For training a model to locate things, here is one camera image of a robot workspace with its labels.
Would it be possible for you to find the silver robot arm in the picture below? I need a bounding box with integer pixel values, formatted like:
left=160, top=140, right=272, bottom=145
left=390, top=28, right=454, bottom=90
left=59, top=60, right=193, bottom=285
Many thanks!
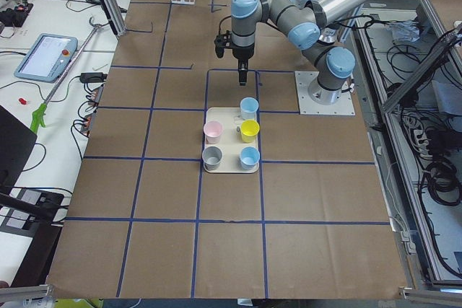
left=214, top=0, right=367, bottom=105

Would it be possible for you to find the blue teach pendant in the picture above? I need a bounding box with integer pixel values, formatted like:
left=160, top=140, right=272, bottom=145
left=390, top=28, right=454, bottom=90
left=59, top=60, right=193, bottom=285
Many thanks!
left=14, top=33, right=78, bottom=83

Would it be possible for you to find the white rabbit print tray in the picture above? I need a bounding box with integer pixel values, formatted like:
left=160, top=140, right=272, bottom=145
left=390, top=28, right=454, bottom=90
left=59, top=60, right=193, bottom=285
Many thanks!
left=204, top=107, right=259, bottom=174

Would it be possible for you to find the light blue plastic cup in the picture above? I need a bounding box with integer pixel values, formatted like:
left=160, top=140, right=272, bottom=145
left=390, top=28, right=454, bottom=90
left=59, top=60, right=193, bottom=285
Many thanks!
left=240, top=146, right=260, bottom=171

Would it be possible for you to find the yellow plastic cup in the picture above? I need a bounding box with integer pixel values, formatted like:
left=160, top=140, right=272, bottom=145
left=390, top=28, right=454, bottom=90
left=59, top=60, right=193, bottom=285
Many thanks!
left=240, top=119, right=260, bottom=143

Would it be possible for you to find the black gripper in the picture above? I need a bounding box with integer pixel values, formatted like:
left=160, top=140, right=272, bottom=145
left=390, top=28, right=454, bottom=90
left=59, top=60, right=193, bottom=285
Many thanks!
left=214, top=30, right=255, bottom=86

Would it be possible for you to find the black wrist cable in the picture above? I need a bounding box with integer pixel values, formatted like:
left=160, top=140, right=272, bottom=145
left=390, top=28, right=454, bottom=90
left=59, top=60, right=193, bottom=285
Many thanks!
left=217, top=14, right=234, bottom=40

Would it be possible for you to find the pink plastic cup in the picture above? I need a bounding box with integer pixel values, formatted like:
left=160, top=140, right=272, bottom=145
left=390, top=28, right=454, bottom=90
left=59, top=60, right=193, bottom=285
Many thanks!
left=203, top=120, right=223, bottom=144

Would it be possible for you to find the green handled reach grabber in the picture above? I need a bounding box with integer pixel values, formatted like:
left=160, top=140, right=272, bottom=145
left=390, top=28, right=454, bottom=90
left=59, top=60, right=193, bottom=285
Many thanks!
left=30, top=17, right=109, bottom=134

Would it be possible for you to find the black power adapter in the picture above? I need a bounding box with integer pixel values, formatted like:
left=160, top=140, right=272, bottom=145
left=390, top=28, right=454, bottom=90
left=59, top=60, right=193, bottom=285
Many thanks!
left=79, top=71, right=108, bottom=84

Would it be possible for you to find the grey plastic cup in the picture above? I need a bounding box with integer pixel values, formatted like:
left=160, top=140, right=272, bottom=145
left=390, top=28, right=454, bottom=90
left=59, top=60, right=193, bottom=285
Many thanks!
left=201, top=146, right=223, bottom=172

